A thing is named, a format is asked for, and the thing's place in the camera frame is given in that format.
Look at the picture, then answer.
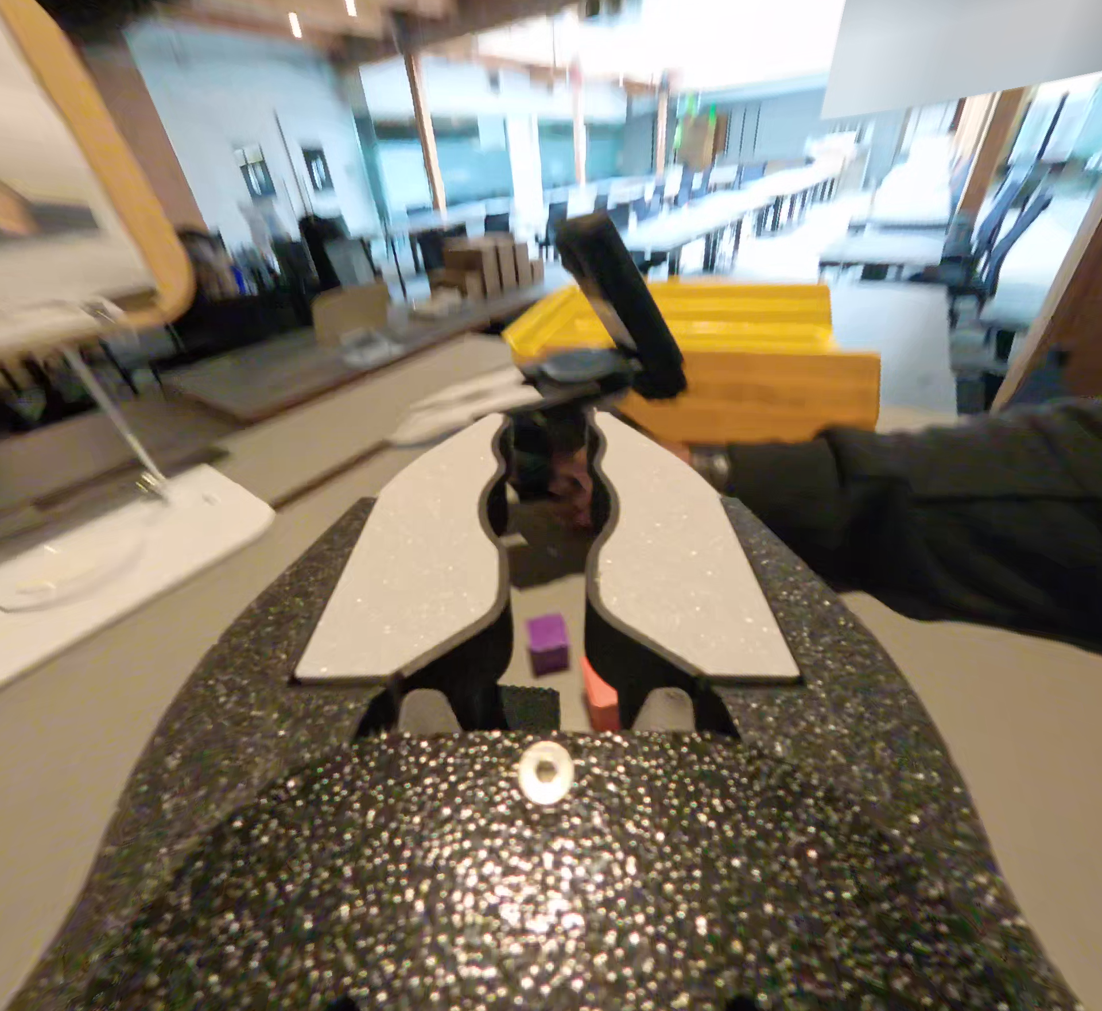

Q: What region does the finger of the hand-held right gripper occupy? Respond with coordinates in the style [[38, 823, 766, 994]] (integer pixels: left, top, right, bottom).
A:
[[391, 367, 545, 446]]

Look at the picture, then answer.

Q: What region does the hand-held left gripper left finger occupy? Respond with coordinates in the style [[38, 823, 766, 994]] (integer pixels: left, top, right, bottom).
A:
[[293, 413, 513, 685]]

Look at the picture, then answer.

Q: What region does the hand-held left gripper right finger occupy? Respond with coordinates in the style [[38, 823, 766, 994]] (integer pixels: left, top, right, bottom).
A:
[[584, 410, 804, 687]]

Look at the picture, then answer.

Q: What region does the red-orange wooden cube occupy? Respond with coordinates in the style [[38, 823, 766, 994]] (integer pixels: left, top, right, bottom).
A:
[[580, 654, 623, 734]]

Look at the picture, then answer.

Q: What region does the purple wooden cube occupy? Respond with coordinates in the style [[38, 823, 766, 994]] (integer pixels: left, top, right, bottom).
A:
[[526, 612, 572, 678]]

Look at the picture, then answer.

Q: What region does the person's right forearm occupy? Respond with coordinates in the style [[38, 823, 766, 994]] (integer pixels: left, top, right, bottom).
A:
[[725, 398, 1102, 652]]

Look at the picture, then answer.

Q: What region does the person's right hand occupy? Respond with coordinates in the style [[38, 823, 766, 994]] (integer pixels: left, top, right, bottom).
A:
[[551, 464, 597, 532]]

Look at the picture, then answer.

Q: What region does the black wristwatch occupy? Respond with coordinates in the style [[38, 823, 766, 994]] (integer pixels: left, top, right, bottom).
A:
[[691, 444, 735, 495]]

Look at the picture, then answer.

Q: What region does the row of brown boxes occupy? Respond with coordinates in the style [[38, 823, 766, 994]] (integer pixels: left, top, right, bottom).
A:
[[441, 234, 547, 299]]

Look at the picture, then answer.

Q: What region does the yellow plastic bin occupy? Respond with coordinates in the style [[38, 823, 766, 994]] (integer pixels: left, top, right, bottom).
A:
[[501, 277, 883, 446]]

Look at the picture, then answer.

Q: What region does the row of office desks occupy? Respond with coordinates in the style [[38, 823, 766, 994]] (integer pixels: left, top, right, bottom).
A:
[[542, 154, 862, 276]]

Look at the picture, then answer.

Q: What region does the white folding stand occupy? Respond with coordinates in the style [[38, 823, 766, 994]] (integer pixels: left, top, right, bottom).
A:
[[0, 300, 278, 685]]

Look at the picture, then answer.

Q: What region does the group of black office chairs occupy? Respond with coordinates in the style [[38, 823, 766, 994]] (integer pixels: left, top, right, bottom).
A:
[[934, 167, 1064, 319]]

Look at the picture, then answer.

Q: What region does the wooden-framed instruction board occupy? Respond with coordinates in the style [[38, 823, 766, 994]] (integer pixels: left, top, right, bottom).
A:
[[0, 0, 197, 358]]

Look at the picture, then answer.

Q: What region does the wooden door frame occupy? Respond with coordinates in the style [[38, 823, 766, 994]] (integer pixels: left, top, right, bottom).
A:
[[990, 188, 1102, 413]]

